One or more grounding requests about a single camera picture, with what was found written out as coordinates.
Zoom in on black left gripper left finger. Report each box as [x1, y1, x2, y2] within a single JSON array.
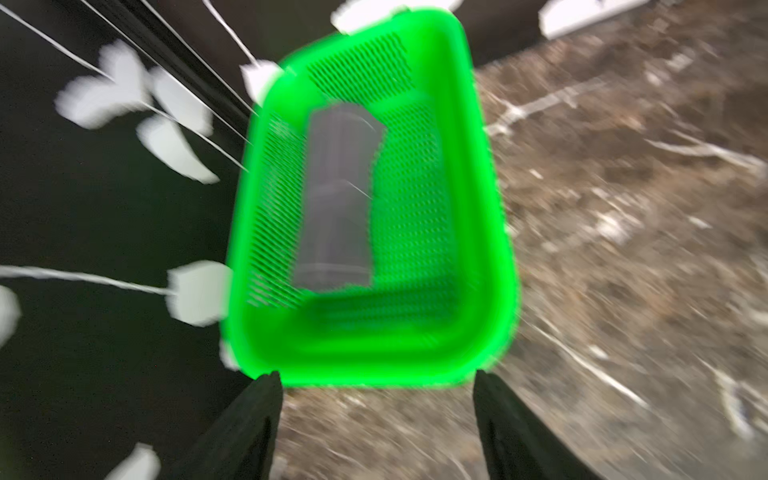
[[159, 371, 284, 479]]

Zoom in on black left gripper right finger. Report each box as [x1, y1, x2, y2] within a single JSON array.
[[473, 370, 600, 480]]

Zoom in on grey checked pillowcase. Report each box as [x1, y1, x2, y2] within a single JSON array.
[[292, 103, 386, 292]]

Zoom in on green plastic basket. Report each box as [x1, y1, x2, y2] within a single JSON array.
[[220, 9, 520, 388]]

